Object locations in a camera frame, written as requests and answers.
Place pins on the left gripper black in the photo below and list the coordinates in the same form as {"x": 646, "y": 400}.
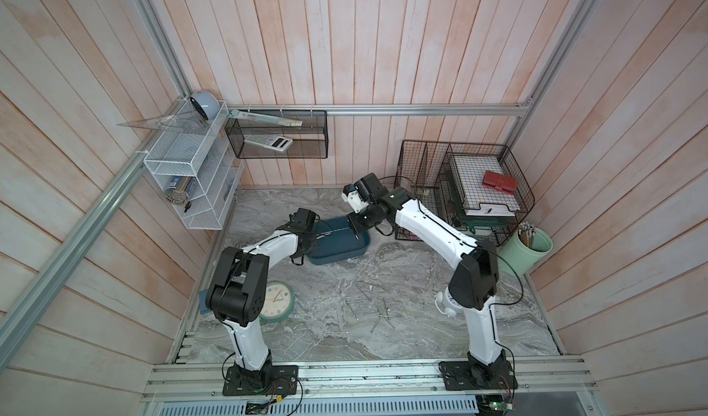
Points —
{"x": 313, "y": 245}

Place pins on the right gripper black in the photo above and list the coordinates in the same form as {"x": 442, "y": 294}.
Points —
{"x": 357, "y": 228}

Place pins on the teal plastic storage box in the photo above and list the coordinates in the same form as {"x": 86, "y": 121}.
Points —
{"x": 337, "y": 241}

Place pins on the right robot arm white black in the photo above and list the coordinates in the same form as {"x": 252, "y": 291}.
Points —
{"x": 472, "y": 289}

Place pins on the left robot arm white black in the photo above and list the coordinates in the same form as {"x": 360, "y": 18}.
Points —
{"x": 238, "y": 289}

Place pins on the white calculator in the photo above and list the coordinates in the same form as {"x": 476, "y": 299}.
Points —
{"x": 274, "y": 143}

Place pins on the white paper stack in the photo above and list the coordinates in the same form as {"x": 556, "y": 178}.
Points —
{"x": 468, "y": 171}

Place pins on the white alarm clock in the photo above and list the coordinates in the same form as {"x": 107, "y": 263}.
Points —
{"x": 442, "y": 305}

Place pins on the red wallet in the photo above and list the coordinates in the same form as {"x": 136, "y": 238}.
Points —
{"x": 499, "y": 182}

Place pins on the mint green pen cup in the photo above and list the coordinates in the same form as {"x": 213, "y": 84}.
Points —
{"x": 527, "y": 246}

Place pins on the blue grey round speaker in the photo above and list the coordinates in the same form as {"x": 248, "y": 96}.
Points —
{"x": 206, "y": 104}

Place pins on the clear triangle ruler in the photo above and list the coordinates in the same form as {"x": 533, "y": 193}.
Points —
{"x": 188, "y": 123}

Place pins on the black wire wall basket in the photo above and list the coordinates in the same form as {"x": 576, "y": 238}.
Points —
{"x": 307, "y": 128}

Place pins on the green round wall clock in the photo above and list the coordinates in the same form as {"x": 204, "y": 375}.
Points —
{"x": 279, "y": 302}

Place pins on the black wire desk organizer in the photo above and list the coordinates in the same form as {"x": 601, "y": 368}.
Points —
{"x": 424, "y": 169}

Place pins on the white wire wall shelf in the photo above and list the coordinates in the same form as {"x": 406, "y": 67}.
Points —
{"x": 206, "y": 161}

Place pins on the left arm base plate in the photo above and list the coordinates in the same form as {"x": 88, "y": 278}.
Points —
{"x": 279, "y": 380}

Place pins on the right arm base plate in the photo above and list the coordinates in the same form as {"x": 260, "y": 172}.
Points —
{"x": 473, "y": 375}

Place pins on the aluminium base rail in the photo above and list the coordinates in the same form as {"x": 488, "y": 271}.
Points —
{"x": 422, "y": 377}

